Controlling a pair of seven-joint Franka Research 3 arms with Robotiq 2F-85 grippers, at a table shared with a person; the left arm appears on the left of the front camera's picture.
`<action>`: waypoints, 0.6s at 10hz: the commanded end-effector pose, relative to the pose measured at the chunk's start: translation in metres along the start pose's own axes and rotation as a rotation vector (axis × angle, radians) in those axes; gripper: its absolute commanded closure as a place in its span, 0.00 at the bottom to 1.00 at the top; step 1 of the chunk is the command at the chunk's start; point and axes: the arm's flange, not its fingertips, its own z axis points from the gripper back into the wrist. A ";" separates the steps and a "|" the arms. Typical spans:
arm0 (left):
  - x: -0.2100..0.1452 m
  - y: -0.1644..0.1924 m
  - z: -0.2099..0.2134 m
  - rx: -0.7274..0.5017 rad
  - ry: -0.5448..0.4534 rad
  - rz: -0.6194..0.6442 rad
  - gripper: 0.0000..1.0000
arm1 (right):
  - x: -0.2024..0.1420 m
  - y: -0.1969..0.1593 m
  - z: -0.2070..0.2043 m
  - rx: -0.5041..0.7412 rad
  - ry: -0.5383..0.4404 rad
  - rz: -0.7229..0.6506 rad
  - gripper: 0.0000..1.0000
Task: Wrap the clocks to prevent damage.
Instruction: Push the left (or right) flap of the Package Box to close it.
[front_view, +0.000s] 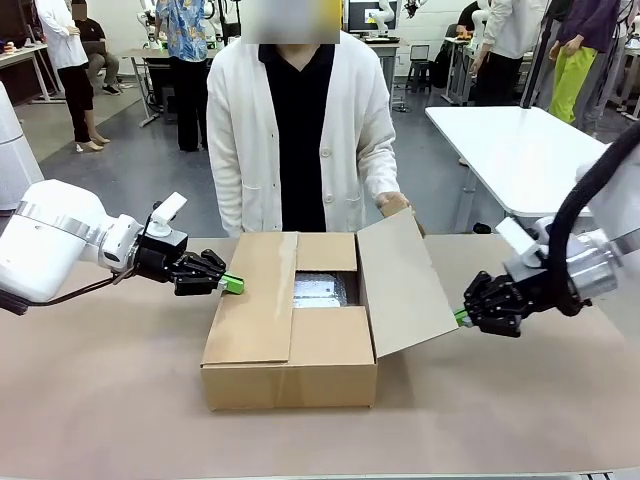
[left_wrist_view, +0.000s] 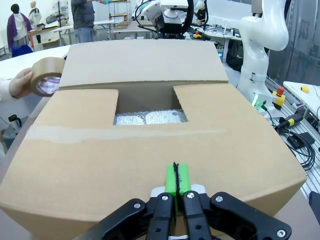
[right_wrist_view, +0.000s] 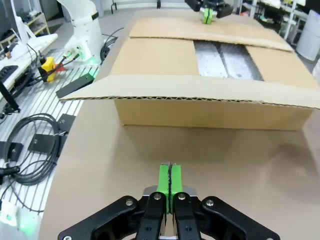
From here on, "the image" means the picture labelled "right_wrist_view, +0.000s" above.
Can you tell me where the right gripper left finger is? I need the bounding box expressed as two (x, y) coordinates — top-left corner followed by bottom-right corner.
(57, 163), (172, 240)

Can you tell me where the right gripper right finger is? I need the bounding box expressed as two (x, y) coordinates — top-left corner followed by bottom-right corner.
(170, 163), (280, 240)

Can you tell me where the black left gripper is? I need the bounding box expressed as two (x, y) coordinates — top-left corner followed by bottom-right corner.
(184, 0), (235, 25)

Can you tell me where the bubble wrapped bundle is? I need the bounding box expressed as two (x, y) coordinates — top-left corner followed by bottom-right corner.
(193, 40), (230, 79)
(217, 42), (265, 82)

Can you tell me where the open cardboard box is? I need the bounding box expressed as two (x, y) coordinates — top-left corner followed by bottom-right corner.
(58, 17), (320, 132)

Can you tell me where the white air purifier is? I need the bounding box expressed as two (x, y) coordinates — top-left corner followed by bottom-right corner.
(295, 9), (320, 61)

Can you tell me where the black mounting plate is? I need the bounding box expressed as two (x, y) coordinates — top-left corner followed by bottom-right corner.
(55, 113), (77, 134)
(26, 133), (62, 159)
(0, 140), (24, 161)

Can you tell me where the white box with green light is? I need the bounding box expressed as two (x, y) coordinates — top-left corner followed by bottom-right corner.
(0, 200), (43, 240)

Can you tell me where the black flat metal bar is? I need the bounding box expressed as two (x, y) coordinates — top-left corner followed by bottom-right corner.
(55, 71), (96, 100)

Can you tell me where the yellow emergency stop box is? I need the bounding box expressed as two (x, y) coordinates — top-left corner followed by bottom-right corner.
(39, 56), (56, 83)

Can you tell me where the black keyboard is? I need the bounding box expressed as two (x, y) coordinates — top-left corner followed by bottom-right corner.
(0, 64), (19, 83)

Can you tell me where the coiled black cable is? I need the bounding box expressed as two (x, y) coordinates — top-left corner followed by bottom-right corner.
(3, 113), (63, 186)

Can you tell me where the black stand post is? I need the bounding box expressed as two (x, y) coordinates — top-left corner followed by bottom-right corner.
(0, 79), (21, 114)

